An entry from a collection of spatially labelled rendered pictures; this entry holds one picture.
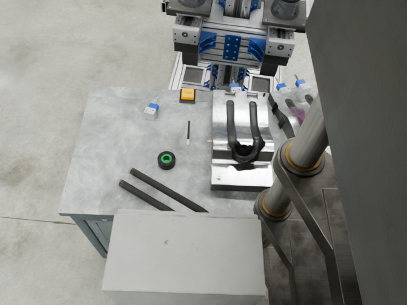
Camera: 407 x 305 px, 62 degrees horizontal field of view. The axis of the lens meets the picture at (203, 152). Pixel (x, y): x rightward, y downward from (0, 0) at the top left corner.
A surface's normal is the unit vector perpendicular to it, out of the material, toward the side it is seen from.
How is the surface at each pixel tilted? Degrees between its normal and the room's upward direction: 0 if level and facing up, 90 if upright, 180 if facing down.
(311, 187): 0
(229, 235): 0
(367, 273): 90
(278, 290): 0
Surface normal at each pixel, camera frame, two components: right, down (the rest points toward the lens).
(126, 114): 0.04, -0.53
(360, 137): -1.00, -0.04
